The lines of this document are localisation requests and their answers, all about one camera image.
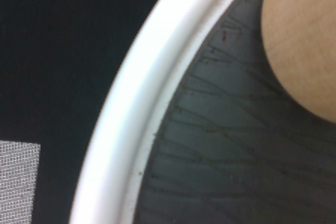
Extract white two-tier round shelf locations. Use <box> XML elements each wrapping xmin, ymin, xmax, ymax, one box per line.
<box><xmin>70</xmin><ymin>0</ymin><xmax>336</xmax><ymax>224</ymax></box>

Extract grey woven placemat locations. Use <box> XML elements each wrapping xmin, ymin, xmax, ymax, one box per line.
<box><xmin>0</xmin><ymin>140</ymin><xmax>41</xmax><ymax>224</ymax></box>

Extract tan wooden cup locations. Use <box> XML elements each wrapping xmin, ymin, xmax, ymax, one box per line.
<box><xmin>262</xmin><ymin>0</ymin><xmax>336</xmax><ymax>123</ymax></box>

